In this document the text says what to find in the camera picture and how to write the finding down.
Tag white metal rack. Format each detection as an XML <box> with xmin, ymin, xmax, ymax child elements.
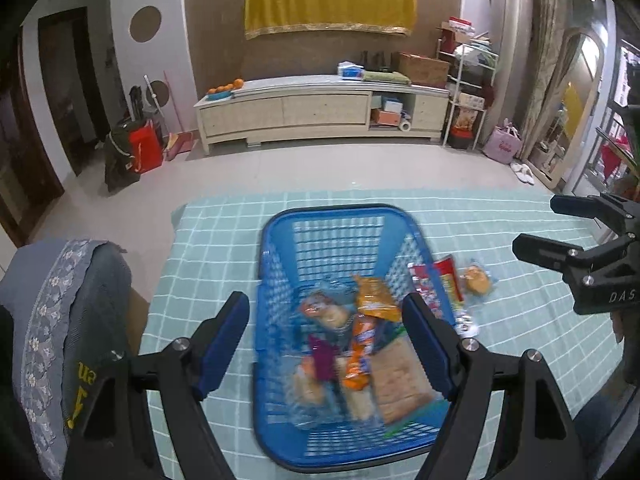
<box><xmin>435</xmin><ymin>40</ymin><xmax>501</xmax><ymax>151</ymax></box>

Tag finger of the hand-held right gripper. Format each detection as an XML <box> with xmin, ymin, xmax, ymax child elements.
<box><xmin>512</xmin><ymin>232</ymin><xmax>637</xmax><ymax>284</ymax></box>
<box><xmin>550</xmin><ymin>192</ymin><xmax>640</xmax><ymax>237</ymax></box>

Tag dark wooden door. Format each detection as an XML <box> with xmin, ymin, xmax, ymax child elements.
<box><xmin>0</xmin><ymin>35</ymin><xmax>66</xmax><ymax>248</ymax></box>
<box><xmin>39</xmin><ymin>7</ymin><xmax>111</xmax><ymax>176</ymax></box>

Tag teal checked tablecloth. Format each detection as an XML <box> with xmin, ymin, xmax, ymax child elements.
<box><xmin>139</xmin><ymin>187</ymin><xmax>613</xmax><ymax>480</ymax></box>

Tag black bag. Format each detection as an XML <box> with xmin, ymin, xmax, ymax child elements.
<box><xmin>104</xmin><ymin>120</ymin><xmax>143</xmax><ymax>193</ymax></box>

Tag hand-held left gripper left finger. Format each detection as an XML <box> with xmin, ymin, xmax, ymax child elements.
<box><xmin>62</xmin><ymin>290</ymin><xmax>251</xmax><ymax>480</ymax></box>

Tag red cloth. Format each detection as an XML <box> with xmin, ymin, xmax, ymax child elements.
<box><xmin>600</xmin><ymin>135</ymin><xmax>632</xmax><ymax>184</ymax></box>

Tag large round brown wall disc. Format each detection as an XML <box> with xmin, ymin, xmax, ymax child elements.
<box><xmin>129</xmin><ymin>6</ymin><xmax>162</xmax><ymax>43</ymax></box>

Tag cream low cabinet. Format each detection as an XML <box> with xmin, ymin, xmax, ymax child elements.
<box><xmin>194</xmin><ymin>74</ymin><xmax>451</xmax><ymax>155</ymax></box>

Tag red snack packet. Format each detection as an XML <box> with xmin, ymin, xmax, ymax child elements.
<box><xmin>434</xmin><ymin>255</ymin><xmax>467</xmax><ymax>307</ymax></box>
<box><xmin>407</xmin><ymin>261</ymin><xmax>452</xmax><ymax>322</ymax></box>

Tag red printed bag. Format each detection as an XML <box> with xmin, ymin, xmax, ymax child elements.
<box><xmin>447</xmin><ymin>105</ymin><xmax>484</xmax><ymax>150</ymax></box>

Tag clear cracker packet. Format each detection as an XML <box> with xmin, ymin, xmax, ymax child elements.
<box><xmin>345</xmin><ymin>385</ymin><xmax>377</xmax><ymax>422</ymax></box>

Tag purple snack packet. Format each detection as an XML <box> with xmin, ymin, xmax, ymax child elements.
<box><xmin>307</xmin><ymin>335</ymin><xmax>334</xmax><ymax>384</ymax></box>

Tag dark bottles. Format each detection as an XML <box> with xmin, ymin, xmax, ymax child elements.
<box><xmin>360</xmin><ymin>50</ymin><xmax>396</xmax><ymax>72</ymax></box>

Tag arched standing mirror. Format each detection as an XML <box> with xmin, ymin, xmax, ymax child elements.
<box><xmin>530</xmin><ymin>30</ymin><xmax>606</xmax><ymax>188</ymax></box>

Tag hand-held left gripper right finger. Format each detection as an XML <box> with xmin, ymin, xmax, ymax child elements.
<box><xmin>401</xmin><ymin>292</ymin><xmax>583</xmax><ymax>480</ymax></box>

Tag small clear bread packet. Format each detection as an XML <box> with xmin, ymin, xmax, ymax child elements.
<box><xmin>459</xmin><ymin>260</ymin><xmax>499</xmax><ymax>299</ymax></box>
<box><xmin>300</xmin><ymin>292</ymin><xmax>352</xmax><ymax>332</ymax></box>
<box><xmin>290</xmin><ymin>360</ymin><xmax>327</xmax><ymax>412</ymax></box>

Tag patterned curtain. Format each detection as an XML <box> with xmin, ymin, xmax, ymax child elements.
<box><xmin>520</xmin><ymin>0</ymin><xmax>572</xmax><ymax>161</ymax></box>

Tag brown cardboard box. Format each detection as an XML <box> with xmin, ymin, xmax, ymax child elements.
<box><xmin>398</xmin><ymin>52</ymin><xmax>451</xmax><ymax>88</ymax></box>

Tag white mop pole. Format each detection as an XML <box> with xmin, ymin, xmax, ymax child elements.
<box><xmin>144</xmin><ymin>75</ymin><xmax>169</xmax><ymax>126</ymax></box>

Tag pink broom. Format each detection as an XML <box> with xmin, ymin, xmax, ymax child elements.
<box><xmin>162</xmin><ymin>71</ymin><xmax>194</xmax><ymax>156</ymax></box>

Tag orange snack packet blue label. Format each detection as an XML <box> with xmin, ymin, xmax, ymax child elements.
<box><xmin>340</xmin><ymin>315</ymin><xmax>382</xmax><ymax>392</ymax></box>

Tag red paper bag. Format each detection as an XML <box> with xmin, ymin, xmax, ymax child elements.
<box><xmin>128</xmin><ymin>120</ymin><xmax>165</xmax><ymax>175</ymax></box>

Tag grey covered chair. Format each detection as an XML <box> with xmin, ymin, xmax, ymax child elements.
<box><xmin>0</xmin><ymin>238</ymin><xmax>133</xmax><ymax>480</ymax></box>

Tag green folded cloth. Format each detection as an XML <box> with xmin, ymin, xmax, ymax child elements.
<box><xmin>361</xmin><ymin>70</ymin><xmax>411</xmax><ymax>86</ymax></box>

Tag green-edged cracker packet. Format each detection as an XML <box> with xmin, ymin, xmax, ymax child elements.
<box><xmin>372</xmin><ymin>339</ymin><xmax>437</xmax><ymax>436</ymax></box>

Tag pink bag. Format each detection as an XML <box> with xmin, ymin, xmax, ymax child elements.
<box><xmin>482</xmin><ymin>119</ymin><xmax>523</xmax><ymax>163</ymax></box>

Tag pile of oranges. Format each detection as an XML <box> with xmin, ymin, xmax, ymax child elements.
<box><xmin>206</xmin><ymin>78</ymin><xmax>245</xmax><ymax>101</ymax></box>

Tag blue plastic basket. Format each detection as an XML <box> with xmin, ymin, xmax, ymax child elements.
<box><xmin>254</xmin><ymin>203</ymin><xmax>458</xmax><ymax>473</ymax></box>

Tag silver standing air conditioner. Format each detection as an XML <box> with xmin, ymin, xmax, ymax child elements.
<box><xmin>490</xmin><ymin>0</ymin><xmax>531</xmax><ymax>126</ymax></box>

